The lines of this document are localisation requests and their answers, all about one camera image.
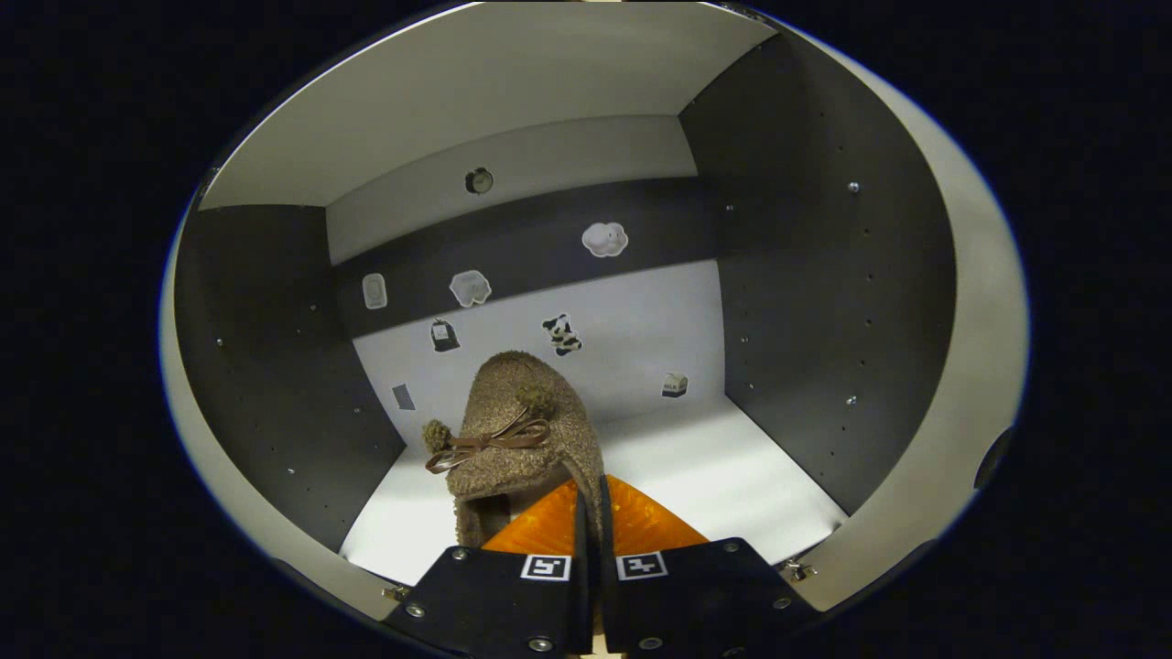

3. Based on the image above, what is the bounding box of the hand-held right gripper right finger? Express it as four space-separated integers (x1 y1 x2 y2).
597 474 825 655

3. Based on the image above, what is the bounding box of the white shoe cabinet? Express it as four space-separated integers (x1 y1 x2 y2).
160 0 1031 632

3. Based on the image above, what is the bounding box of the brown fuzzy shoe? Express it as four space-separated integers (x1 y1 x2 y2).
423 351 607 550

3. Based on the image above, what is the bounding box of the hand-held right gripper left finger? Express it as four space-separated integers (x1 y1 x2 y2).
383 476 594 655

